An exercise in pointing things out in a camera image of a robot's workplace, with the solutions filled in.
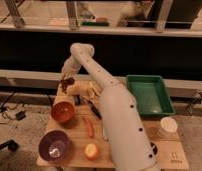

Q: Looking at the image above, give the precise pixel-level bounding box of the red yellow apple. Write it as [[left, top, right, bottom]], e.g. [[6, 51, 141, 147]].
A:
[[84, 143, 99, 160]]

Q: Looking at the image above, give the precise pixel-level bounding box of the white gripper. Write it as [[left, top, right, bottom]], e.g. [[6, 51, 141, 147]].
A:
[[61, 63, 79, 80]]

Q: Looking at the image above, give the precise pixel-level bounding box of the black power adapter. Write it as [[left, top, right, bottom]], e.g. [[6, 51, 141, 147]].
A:
[[15, 111, 26, 121]]

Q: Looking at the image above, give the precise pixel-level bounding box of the black chair base leg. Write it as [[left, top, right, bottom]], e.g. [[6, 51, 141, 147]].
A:
[[0, 139, 19, 152]]

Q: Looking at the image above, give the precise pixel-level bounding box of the black binder clip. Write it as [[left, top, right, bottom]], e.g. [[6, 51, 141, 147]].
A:
[[73, 95, 81, 106]]

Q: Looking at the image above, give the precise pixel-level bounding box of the orange carrot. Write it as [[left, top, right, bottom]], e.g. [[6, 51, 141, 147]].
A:
[[82, 117, 94, 138]]

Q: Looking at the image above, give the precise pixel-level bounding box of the black handled knife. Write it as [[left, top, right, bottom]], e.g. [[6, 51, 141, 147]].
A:
[[81, 96, 102, 120]]

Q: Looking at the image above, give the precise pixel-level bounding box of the purple bowl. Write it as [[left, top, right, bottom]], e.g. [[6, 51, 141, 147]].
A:
[[38, 130, 71, 162]]

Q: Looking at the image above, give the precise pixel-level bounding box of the white paper cup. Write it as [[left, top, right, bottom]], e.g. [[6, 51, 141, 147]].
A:
[[159, 117, 178, 137]]

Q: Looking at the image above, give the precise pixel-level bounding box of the silver metal cup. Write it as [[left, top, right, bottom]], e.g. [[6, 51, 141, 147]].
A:
[[150, 142, 158, 155]]

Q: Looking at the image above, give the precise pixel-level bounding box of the peeled banana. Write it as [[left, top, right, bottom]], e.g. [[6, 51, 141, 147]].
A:
[[67, 81, 101, 99]]

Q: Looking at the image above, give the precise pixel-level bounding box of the red bowl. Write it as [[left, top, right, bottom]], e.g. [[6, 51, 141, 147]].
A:
[[51, 101, 75, 124]]

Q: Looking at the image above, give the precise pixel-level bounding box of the dark red grape bunch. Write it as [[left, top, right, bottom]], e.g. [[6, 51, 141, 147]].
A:
[[60, 78, 75, 93]]

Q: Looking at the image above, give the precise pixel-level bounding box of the green plastic tray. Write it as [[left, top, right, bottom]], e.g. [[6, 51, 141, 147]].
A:
[[126, 75, 175, 116]]

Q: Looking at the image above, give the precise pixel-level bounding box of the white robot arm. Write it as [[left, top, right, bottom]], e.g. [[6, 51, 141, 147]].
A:
[[61, 43, 160, 171]]

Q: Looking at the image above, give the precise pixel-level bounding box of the light blue cloth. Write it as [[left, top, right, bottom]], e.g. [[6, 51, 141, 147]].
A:
[[102, 123, 107, 141]]

